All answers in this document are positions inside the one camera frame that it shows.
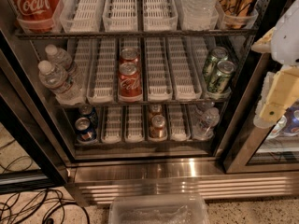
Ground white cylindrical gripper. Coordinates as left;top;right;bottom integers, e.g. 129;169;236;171
251;28;299;122

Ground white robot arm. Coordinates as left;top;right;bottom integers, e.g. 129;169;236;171
251;0;299;129

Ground bottom shelf water bottle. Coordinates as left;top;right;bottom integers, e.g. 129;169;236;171
195;102;220;141

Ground large clear water bottle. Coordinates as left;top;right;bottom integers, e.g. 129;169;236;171
182;0;218;31

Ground stainless steel fridge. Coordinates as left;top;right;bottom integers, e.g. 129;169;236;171
0;0;299;206

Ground large red cola bottle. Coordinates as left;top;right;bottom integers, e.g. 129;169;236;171
13;0;62;33

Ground white can behind door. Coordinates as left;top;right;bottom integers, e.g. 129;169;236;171
267;116;287;139

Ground front green soda can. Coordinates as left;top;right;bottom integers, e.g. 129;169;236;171
207;61;235;93

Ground green soda can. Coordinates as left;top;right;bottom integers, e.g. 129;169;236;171
202;47;229;81
207;61;235;93

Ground rear green soda can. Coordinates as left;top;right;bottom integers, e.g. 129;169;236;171
202;47;229;81

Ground blue can behind door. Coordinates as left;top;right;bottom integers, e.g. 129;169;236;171
283;107;299;136

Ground rear orange soda can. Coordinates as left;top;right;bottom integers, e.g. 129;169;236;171
149;105;163;116

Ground orange soda can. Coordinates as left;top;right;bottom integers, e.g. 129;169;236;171
149;115;165;138
149;105;163;116

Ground front orange soda can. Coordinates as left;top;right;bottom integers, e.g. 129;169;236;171
149;115;165;138

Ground front red cola can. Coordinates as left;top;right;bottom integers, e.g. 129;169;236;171
118;63;142;98

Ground red cola can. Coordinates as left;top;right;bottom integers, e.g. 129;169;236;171
120;48;139;64
118;63;142;98

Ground rear red cola can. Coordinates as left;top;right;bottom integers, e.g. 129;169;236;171
120;48;139;64

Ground rear blue soda can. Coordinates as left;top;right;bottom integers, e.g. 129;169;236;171
78;105;98;127

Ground blue soda can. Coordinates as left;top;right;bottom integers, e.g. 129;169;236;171
78;105;98;127
75;118;96;142

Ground front blue soda can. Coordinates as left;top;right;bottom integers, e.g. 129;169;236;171
75;118;96;142

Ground clear plastic floor bin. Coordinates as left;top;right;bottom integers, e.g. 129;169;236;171
108;194;210;224

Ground black floor cables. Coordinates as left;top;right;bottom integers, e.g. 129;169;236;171
0;138;91;224

